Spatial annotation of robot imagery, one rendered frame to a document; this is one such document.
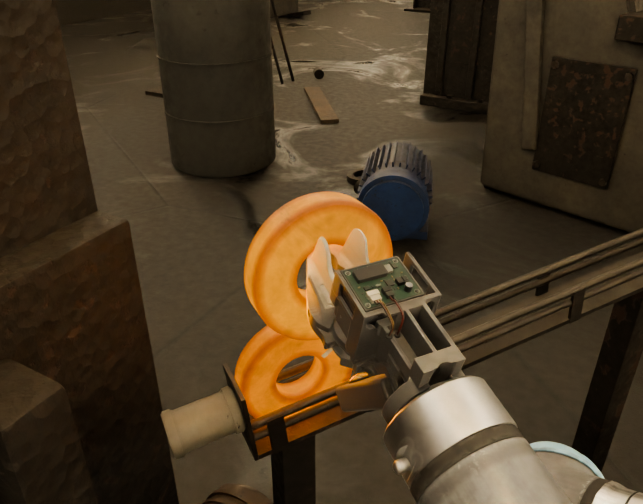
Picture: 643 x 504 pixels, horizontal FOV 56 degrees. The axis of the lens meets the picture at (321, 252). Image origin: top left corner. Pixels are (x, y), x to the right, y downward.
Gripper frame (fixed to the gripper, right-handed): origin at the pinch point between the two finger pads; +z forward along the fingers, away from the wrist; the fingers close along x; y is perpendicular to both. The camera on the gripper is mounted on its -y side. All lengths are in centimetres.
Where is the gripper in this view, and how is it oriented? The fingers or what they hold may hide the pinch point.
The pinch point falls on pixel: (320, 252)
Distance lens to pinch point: 59.8
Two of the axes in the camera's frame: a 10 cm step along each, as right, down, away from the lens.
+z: -4.1, -6.7, 6.2
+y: 1.1, -7.1, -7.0
